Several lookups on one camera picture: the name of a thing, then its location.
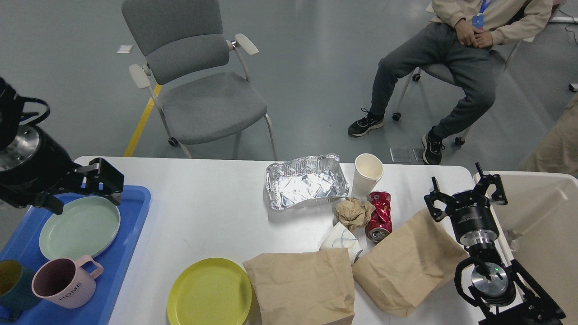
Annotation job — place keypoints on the brown paper bag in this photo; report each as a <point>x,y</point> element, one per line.
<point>402,270</point>
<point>313,288</point>

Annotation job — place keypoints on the tan cloth at right edge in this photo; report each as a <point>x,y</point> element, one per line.
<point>558,151</point>

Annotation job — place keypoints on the pale green plate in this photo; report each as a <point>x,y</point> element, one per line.
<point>87,226</point>

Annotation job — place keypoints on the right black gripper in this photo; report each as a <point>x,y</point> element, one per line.
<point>469,211</point>

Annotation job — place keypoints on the right brown paper bag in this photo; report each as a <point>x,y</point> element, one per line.
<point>402,270</point>

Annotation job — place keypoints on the crushed red soda can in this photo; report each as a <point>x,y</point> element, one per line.
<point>380,223</point>

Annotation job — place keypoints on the pink mug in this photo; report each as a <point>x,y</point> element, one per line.
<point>67,282</point>

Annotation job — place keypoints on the seated person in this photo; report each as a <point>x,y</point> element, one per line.
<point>451,58</point>

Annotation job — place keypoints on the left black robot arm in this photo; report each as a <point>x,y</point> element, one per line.
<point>17,111</point>

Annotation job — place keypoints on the yellow plate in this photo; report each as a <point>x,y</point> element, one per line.
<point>213,291</point>

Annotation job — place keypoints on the white chair under person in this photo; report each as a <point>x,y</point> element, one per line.
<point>440,72</point>

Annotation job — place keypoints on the crumpled brown paper ball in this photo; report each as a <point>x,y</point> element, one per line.
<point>353,213</point>

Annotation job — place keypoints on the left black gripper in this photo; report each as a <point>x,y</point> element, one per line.
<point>34,168</point>

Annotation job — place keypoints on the left brown paper bag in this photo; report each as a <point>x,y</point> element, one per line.
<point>313,288</point>

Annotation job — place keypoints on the blue plastic tray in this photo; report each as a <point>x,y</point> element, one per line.
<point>23,246</point>

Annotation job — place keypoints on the grey office chair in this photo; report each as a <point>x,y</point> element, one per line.
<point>178,38</point>

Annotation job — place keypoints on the beige plastic bin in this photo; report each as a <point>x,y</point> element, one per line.
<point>540,222</point>

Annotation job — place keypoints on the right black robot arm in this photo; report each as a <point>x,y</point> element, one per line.
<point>505,294</point>

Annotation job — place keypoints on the dark teal mug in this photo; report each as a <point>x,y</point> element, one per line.
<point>16,292</point>

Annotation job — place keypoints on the aluminium foil tray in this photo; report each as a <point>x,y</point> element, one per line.
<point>305,181</point>

